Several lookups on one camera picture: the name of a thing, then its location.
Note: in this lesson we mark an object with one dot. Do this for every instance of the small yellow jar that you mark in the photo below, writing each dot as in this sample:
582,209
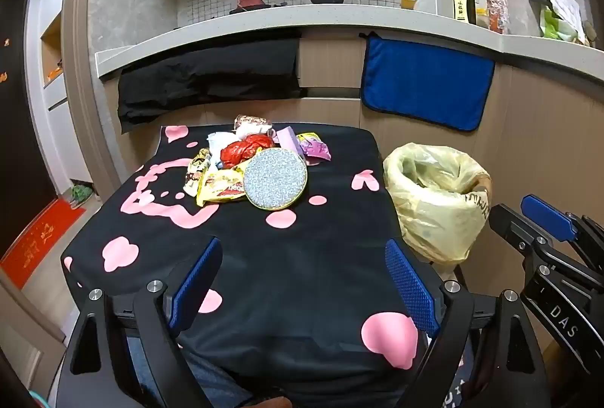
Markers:
481,18

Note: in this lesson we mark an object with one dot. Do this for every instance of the yellow purple candy wrapper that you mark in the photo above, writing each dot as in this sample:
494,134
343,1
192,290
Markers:
314,147

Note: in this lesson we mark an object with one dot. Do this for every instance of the green floor item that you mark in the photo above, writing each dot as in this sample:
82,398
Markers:
81,194

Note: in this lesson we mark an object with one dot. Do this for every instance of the lilac packet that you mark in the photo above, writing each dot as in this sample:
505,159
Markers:
286,140

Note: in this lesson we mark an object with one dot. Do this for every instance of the red doormat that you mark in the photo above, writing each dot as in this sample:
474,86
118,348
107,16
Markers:
40,243

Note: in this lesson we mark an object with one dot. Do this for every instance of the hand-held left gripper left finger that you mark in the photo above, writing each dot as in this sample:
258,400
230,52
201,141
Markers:
198,280

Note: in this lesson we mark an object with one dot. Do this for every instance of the black pink-print tablecloth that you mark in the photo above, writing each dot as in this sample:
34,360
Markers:
292,257

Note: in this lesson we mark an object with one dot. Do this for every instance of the person's jeans leg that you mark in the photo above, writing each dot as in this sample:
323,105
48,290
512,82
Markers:
207,379

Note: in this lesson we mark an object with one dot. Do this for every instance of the white crumpled tissue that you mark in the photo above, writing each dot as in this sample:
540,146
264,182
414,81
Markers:
219,146

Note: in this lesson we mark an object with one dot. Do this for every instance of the red crushed can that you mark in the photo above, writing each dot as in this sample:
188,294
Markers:
243,152

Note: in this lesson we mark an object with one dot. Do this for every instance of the bright yellow snack wrapper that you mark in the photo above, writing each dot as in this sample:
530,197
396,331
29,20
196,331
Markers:
221,190

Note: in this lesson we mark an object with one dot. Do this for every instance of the grey stone countertop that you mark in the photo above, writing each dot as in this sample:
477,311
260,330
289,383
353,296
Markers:
330,19

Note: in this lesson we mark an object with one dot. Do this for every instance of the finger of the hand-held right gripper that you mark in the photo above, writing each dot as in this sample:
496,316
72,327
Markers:
547,212
514,224

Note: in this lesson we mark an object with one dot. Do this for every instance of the green plastic bag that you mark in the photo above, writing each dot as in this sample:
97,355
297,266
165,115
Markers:
559,29

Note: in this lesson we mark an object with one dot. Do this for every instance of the blue towel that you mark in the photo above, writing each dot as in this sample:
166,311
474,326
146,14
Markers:
424,80

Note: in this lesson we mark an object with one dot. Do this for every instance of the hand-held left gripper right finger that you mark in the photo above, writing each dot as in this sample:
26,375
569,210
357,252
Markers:
410,285

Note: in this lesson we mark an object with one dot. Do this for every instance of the yellow cup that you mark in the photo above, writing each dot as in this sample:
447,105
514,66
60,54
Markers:
408,2

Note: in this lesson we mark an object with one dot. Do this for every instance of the white printed bag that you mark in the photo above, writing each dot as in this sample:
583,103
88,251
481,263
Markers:
565,0

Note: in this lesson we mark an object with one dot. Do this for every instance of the black cloth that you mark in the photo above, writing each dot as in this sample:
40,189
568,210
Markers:
203,77

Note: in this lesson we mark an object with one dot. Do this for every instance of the round silver glitter coaster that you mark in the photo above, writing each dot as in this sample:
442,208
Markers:
275,178

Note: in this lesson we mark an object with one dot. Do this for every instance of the orange-capped plastic bottle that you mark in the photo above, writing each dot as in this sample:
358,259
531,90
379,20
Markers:
498,9

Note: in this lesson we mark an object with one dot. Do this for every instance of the black door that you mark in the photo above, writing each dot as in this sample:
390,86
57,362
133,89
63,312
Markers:
19,129

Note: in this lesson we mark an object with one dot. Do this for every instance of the brown printed trash bin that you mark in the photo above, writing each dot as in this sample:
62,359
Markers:
480,200

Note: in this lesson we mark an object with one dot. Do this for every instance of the pink brown snack packet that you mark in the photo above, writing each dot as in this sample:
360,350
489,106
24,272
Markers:
252,120

